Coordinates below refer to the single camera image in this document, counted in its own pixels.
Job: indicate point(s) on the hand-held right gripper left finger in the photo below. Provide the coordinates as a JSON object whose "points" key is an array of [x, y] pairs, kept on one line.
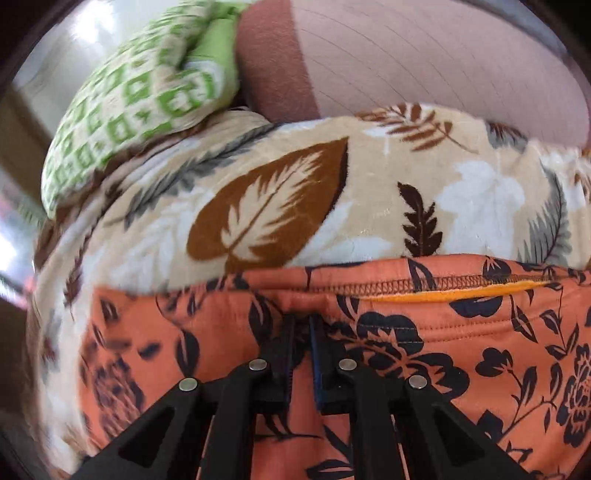
{"points": [[281, 360]]}

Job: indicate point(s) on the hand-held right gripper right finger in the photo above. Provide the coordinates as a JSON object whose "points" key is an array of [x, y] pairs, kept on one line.
{"points": [[323, 364]]}

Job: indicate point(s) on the orange floral garment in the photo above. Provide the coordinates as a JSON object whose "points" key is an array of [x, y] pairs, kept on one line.
{"points": [[461, 332]]}

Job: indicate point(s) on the leaf print blanket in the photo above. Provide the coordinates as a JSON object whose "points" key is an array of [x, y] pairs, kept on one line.
{"points": [[369, 184]]}

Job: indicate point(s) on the green checked pillow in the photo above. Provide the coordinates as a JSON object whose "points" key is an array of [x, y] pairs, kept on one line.
{"points": [[129, 101]]}

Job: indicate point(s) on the pink bolster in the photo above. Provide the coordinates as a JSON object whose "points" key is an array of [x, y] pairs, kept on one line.
{"points": [[415, 55]]}

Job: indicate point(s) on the wooden stained glass door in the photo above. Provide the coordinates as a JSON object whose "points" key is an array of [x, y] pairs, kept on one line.
{"points": [[27, 138]]}

